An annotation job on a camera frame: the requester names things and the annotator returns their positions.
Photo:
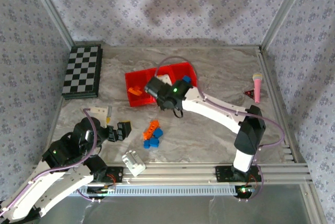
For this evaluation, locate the right aluminium frame post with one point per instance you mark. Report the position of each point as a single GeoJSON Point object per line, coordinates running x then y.
{"type": "Point", "coordinates": [285, 9]}

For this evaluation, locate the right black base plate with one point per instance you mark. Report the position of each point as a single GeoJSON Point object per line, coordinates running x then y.
{"type": "Point", "coordinates": [221, 174]}

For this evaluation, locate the base circuit board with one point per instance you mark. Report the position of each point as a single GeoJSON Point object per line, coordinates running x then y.
{"type": "Point", "coordinates": [244, 190]}
{"type": "Point", "coordinates": [100, 190]}

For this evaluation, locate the right base circuit board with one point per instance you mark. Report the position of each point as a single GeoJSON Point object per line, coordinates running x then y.
{"type": "Point", "coordinates": [244, 190]}

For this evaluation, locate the aluminium frame post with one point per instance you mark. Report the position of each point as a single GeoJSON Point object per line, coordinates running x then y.
{"type": "Point", "coordinates": [285, 9]}
{"type": "Point", "coordinates": [49, 9]}

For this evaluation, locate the long orange lego brick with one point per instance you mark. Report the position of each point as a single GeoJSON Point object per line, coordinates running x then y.
{"type": "Point", "coordinates": [151, 129]}

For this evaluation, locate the red three-compartment bin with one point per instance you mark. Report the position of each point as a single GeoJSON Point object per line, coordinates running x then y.
{"type": "Point", "coordinates": [133, 78]}

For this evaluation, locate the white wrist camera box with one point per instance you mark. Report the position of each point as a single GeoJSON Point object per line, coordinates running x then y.
{"type": "Point", "coordinates": [167, 79]}
{"type": "Point", "coordinates": [98, 112]}

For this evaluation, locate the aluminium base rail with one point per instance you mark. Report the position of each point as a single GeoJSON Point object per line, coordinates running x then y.
{"type": "Point", "coordinates": [178, 171]}

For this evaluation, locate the left aluminium frame post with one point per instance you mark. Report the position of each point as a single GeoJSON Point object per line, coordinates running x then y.
{"type": "Point", "coordinates": [49, 9]}

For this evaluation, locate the right aluminium side rail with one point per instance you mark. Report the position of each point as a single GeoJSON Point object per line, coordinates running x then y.
{"type": "Point", "coordinates": [280, 98]}

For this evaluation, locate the pink toy microphone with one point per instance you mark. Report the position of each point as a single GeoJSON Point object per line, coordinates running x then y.
{"type": "Point", "coordinates": [257, 88]}

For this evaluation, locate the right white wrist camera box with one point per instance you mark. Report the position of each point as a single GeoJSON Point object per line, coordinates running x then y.
{"type": "Point", "coordinates": [167, 79]}

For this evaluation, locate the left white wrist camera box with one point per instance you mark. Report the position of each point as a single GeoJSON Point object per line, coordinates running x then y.
{"type": "Point", "coordinates": [98, 112]}

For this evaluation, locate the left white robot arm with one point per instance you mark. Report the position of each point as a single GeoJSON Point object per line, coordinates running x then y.
{"type": "Point", "coordinates": [52, 190]}

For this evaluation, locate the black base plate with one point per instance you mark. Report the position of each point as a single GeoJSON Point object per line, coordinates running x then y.
{"type": "Point", "coordinates": [116, 174]}
{"type": "Point", "coordinates": [221, 174]}

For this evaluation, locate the large blue lego brick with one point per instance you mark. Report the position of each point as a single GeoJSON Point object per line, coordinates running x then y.
{"type": "Point", "coordinates": [151, 143]}

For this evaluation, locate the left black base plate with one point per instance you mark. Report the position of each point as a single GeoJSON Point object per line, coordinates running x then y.
{"type": "Point", "coordinates": [116, 174]}

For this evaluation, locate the black and grey chessboard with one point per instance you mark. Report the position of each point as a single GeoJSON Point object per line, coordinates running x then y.
{"type": "Point", "coordinates": [81, 72]}

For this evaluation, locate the orange lego arch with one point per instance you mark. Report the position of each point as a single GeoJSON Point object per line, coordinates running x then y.
{"type": "Point", "coordinates": [138, 92]}

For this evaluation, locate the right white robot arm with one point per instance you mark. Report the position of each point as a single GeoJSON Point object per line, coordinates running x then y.
{"type": "Point", "coordinates": [209, 109]}

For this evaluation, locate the white plastic printed part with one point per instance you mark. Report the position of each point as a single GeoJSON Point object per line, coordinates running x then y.
{"type": "Point", "coordinates": [133, 163]}

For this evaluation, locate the left base circuit board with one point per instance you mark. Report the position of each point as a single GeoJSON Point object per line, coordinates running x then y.
{"type": "Point", "coordinates": [100, 190]}

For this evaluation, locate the small red triangle piece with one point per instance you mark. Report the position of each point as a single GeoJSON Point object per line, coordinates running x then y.
{"type": "Point", "coordinates": [250, 93]}

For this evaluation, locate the small blue lego brick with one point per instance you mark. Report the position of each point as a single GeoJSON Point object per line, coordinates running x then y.
{"type": "Point", "coordinates": [158, 132]}

